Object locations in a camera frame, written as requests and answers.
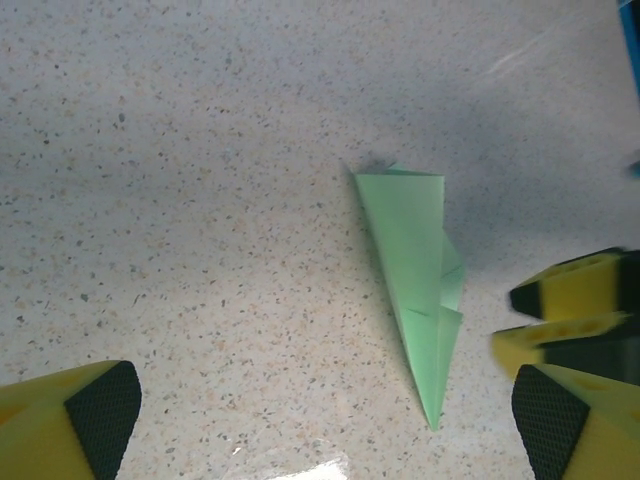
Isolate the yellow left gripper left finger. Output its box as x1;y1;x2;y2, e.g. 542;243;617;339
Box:
0;359;143;480

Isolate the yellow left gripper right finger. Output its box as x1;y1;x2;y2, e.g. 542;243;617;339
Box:
512;363;640;480

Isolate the green foam sheet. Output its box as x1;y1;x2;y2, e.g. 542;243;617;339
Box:
354;162;466;432

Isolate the blue-edged aluminium side rail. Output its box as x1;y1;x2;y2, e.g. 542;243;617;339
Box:
617;0;640;109

